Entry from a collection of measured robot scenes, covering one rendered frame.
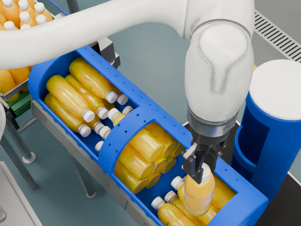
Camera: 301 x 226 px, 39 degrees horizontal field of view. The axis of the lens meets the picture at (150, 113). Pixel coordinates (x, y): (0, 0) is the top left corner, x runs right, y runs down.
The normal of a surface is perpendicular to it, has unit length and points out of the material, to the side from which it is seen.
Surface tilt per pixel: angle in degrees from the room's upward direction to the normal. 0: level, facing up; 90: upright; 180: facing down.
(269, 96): 0
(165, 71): 0
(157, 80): 0
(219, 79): 77
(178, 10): 59
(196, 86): 84
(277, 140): 90
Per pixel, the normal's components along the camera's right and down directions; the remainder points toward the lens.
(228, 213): -0.11, -0.48
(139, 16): 0.32, 0.57
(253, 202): 0.25, -0.73
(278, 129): -0.28, 0.81
